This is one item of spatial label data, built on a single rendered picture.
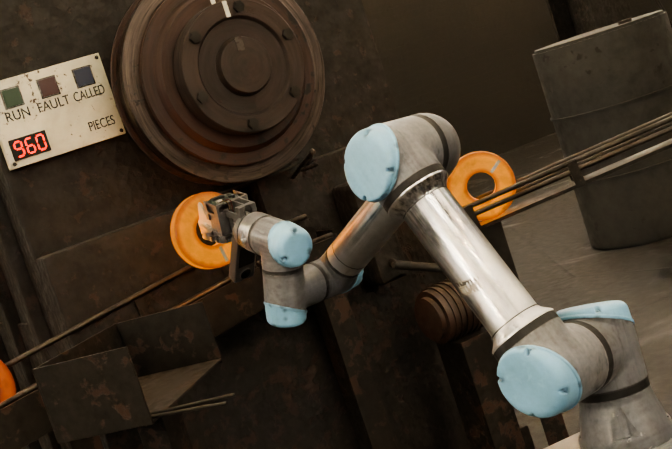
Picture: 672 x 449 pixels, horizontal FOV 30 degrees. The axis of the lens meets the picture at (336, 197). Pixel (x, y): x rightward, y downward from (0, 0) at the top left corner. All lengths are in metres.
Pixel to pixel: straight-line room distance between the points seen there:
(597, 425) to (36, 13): 1.44
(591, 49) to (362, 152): 3.24
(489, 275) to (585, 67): 3.30
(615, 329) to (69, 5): 1.37
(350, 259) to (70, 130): 0.72
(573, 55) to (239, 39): 2.76
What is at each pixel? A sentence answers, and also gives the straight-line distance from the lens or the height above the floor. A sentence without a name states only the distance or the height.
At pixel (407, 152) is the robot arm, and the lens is 1.97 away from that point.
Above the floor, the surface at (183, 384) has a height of 0.60.
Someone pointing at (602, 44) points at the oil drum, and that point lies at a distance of 5.16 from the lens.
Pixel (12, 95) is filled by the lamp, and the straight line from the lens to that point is 2.65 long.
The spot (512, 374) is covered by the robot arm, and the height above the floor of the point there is 0.53.
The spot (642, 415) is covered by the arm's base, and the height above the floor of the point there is 0.39.
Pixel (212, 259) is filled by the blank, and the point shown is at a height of 0.77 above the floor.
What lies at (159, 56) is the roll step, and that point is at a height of 1.18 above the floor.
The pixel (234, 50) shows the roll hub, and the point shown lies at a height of 1.15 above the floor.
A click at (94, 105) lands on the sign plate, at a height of 1.14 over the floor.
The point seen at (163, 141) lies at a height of 1.02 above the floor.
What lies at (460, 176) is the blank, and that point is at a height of 0.74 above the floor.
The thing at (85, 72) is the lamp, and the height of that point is 1.21.
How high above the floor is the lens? 1.03
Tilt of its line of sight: 5 degrees down
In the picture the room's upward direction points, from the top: 18 degrees counter-clockwise
